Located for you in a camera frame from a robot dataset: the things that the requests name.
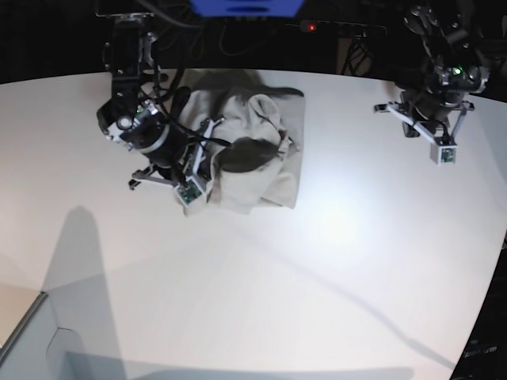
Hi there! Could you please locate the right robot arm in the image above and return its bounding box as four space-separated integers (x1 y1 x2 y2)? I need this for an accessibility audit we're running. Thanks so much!
97 13 230 207

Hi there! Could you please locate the light grey t-shirt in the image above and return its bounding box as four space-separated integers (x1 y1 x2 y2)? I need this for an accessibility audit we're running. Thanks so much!
179 70 306 216

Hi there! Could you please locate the bundle of black cables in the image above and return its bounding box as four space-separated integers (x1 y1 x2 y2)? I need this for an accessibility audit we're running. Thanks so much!
338 36 375 76

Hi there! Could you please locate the grey tray corner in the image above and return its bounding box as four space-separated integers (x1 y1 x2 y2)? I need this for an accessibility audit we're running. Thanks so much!
1 292 48 363

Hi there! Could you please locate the blue plastic mount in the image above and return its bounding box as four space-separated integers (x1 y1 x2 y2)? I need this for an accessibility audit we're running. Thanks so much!
191 0 304 17

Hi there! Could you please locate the black power strip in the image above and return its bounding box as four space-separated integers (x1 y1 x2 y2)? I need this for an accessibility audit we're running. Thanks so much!
299 20 387 38

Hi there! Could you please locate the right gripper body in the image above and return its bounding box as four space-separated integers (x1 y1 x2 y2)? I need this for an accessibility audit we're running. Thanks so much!
128 116 227 207

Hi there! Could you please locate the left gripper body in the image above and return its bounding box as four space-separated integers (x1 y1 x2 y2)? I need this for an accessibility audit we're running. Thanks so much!
373 101 475 165

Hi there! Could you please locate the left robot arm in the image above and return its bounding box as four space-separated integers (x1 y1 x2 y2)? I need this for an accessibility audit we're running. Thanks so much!
373 1 490 165

